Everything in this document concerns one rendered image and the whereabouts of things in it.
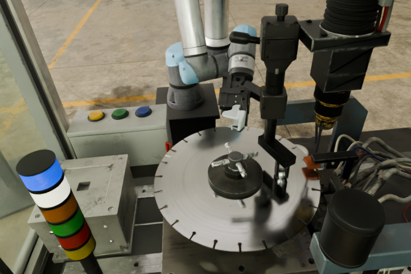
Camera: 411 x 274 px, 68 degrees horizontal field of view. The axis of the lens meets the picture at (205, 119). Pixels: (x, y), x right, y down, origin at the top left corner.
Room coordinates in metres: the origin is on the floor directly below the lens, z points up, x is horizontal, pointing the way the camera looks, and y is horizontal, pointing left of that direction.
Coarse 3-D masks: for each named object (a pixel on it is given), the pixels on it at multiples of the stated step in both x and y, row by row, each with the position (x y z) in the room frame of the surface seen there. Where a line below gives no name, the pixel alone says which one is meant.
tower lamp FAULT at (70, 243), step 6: (84, 222) 0.28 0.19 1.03; (84, 228) 0.27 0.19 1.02; (78, 234) 0.26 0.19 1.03; (84, 234) 0.27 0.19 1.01; (90, 234) 0.28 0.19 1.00; (60, 240) 0.26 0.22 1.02; (66, 240) 0.25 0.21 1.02; (72, 240) 0.26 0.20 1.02; (78, 240) 0.26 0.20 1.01; (84, 240) 0.27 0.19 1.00; (66, 246) 0.26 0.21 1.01; (72, 246) 0.25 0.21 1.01; (78, 246) 0.26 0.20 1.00
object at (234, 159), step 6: (228, 144) 0.47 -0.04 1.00; (228, 150) 0.45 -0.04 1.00; (228, 156) 0.43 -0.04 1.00; (234, 156) 0.43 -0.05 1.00; (240, 156) 0.43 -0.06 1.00; (246, 156) 0.43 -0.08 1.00; (252, 156) 0.43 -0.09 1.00; (216, 162) 0.42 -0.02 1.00; (222, 162) 0.42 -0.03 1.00; (228, 162) 0.42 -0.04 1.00; (234, 162) 0.41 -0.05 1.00; (240, 162) 0.42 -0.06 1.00; (234, 168) 0.41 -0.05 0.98; (240, 168) 0.40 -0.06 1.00; (246, 174) 0.38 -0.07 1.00
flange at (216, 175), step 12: (216, 168) 0.44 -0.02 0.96; (228, 168) 0.42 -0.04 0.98; (252, 168) 0.43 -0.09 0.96; (216, 180) 0.41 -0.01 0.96; (228, 180) 0.40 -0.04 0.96; (240, 180) 0.40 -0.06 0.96; (252, 180) 0.40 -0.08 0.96; (228, 192) 0.38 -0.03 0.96; (240, 192) 0.38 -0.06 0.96; (252, 192) 0.38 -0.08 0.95
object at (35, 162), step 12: (24, 156) 0.29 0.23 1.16; (36, 156) 0.29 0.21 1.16; (48, 156) 0.29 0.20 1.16; (24, 168) 0.27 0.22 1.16; (36, 168) 0.26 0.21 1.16; (48, 168) 0.26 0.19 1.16; (60, 168) 0.28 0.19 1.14; (24, 180) 0.26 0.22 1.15; (36, 180) 0.26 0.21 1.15; (48, 180) 0.26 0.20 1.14; (60, 180) 0.27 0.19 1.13; (36, 192) 0.25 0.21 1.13
